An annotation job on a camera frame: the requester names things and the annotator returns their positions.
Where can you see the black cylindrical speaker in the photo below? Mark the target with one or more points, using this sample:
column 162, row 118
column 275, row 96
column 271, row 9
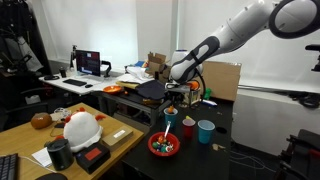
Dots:
column 60, row 154

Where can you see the blue plastic cup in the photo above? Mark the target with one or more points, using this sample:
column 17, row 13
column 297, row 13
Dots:
column 205, row 131
column 170, row 117

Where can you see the wooden desk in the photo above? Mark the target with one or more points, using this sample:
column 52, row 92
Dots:
column 78, row 152

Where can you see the black office chair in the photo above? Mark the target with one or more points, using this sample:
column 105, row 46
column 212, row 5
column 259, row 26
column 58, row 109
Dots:
column 14, row 109

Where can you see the open cardboard box rear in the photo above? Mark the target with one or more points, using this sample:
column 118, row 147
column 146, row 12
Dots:
column 157, row 67

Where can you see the black monitor on desk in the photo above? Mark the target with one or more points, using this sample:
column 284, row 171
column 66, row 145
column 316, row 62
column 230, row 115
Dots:
column 88, row 62

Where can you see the white plush chicken toy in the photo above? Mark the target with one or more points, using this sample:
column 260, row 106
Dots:
column 81, row 129

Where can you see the colourful small toys in bowl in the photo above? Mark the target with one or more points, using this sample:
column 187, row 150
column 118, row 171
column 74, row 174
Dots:
column 162, row 145

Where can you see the red bowl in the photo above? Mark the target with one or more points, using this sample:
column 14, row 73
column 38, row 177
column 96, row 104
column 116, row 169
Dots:
column 170, row 137

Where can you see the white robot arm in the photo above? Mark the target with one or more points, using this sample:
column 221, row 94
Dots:
column 286, row 19

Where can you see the large cardboard box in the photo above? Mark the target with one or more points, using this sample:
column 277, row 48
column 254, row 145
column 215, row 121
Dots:
column 222, row 78

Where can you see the red plastic cup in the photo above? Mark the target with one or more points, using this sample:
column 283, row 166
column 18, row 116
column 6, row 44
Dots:
column 188, row 125

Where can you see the brown toy football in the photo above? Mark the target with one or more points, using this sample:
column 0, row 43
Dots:
column 41, row 120

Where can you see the black keyboard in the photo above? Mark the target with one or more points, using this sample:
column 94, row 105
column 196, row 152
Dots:
column 74, row 82

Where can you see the yellow orange toy figure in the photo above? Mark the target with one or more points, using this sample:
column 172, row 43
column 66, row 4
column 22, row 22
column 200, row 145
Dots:
column 171, row 109

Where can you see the orange bowl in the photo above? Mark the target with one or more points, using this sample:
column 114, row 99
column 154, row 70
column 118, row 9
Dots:
column 114, row 89

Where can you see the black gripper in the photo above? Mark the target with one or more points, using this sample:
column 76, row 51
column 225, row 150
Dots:
column 186, row 94

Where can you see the white plastic spoon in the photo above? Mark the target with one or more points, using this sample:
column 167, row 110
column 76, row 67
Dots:
column 167, row 129

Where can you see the tan cardboard box small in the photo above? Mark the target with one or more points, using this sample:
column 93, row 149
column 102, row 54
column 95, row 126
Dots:
column 118, row 137

